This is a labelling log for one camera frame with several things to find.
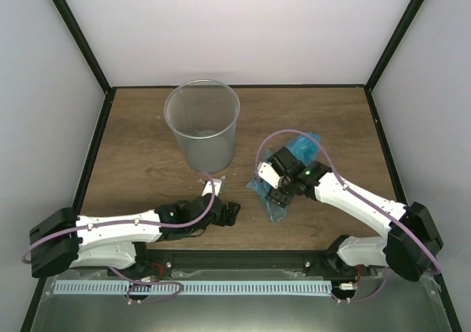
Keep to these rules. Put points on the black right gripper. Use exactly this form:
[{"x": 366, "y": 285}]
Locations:
[{"x": 281, "y": 200}]

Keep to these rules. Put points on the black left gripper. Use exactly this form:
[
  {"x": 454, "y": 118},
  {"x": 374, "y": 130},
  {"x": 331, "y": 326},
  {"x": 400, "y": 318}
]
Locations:
[{"x": 222, "y": 220}]

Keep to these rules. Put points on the blue translucent plastic trash bag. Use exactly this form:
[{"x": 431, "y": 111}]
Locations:
[{"x": 304, "y": 150}]

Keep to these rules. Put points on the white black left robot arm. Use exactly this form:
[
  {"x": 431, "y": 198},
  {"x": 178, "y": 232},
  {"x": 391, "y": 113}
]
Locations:
[{"x": 66, "y": 240}]

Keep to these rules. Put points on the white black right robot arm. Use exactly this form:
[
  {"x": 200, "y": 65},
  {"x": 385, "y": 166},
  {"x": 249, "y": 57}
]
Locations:
[{"x": 407, "y": 238}]

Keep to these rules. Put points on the translucent grey plastic trash bin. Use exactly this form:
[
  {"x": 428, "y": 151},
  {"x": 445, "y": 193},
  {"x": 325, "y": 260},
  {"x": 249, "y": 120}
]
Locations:
[{"x": 202, "y": 114}]

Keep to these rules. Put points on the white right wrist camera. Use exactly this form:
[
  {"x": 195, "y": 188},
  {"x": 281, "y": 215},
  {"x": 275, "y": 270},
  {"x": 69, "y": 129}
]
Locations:
[{"x": 266, "y": 172}]

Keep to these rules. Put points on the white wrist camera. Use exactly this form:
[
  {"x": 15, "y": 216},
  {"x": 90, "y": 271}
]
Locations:
[
  {"x": 266, "y": 172},
  {"x": 215, "y": 187}
]

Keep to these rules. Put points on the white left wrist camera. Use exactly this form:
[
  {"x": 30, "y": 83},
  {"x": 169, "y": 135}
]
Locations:
[{"x": 215, "y": 187}]

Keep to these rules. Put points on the black aluminium front rail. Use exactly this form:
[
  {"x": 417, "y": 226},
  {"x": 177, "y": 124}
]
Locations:
[{"x": 239, "y": 258}]

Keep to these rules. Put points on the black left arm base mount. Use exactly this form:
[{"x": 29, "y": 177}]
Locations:
[{"x": 156, "y": 263}]

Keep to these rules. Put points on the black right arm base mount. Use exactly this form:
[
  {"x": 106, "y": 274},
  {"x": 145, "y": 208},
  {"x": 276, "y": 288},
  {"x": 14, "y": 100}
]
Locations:
[{"x": 327, "y": 263}]

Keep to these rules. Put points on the light blue slotted cable duct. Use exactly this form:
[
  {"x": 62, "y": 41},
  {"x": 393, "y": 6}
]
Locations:
[{"x": 198, "y": 287}]

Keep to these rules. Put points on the black frame post right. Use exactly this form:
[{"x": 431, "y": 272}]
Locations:
[{"x": 398, "y": 34}]

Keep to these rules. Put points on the black frame post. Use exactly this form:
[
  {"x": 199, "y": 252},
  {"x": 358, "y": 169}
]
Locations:
[
  {"x": 80, "y": 40},
  {"x": 398, "y": 34}
]

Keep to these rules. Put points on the black frame post left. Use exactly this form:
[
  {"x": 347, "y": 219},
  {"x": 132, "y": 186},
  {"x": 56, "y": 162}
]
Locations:
[{"x": 80, "y": 40}]

